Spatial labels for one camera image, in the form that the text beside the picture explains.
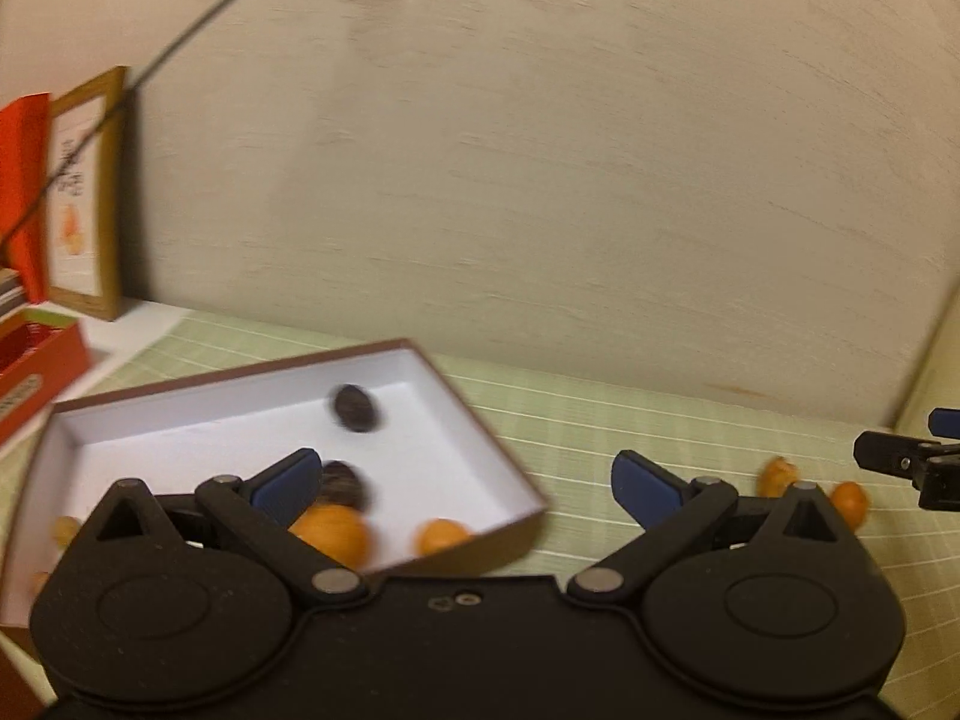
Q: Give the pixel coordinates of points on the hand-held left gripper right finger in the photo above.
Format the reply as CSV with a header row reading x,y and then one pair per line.
x,y
637,484

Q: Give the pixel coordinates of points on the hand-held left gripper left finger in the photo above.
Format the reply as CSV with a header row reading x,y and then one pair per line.
x,y
289,481

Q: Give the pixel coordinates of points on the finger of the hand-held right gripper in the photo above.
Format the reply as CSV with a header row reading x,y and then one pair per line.
x,y
946,420
900,454

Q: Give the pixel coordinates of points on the small orange kumquat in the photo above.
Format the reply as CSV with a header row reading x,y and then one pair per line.
x,y
442,537
66,532
776,477
851,504

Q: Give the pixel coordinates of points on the orange tangerine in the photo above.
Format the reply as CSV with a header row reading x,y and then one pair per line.
x,y
337,534

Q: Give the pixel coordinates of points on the brown box with white inside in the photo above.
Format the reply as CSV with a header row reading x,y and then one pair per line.
x,y
187,435

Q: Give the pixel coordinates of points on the green checked tablecloth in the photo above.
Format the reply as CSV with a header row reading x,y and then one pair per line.
x,y
675,427

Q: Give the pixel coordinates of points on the red box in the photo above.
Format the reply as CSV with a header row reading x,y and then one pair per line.
x,y
45,367

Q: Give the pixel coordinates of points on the stack of books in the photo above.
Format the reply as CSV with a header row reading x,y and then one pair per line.
x,y
11,292

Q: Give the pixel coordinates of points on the wooden picture frame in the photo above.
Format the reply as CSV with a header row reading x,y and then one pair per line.
x,y
75,195

